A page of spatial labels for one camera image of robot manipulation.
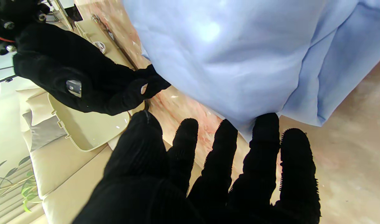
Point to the light blue shirt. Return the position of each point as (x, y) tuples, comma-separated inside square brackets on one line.
[(239, 62)]

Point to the beige hard-shell suitcase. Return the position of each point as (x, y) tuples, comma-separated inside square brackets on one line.
[(87, 130)]

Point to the cream sofa cushion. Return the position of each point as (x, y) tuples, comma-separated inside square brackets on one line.
[(37, 105)]

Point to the beige fabric sofa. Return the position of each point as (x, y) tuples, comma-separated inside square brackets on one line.
[(59, 161)]

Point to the tall green leafy plant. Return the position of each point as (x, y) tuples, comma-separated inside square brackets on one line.
[(28, 193)]

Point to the grey sofa cushion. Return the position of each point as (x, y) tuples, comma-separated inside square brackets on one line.
[(43, 133)]

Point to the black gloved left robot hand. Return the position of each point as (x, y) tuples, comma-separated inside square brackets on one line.
[(140, 186)]

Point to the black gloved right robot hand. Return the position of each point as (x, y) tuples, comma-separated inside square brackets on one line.
[(68, 62)]

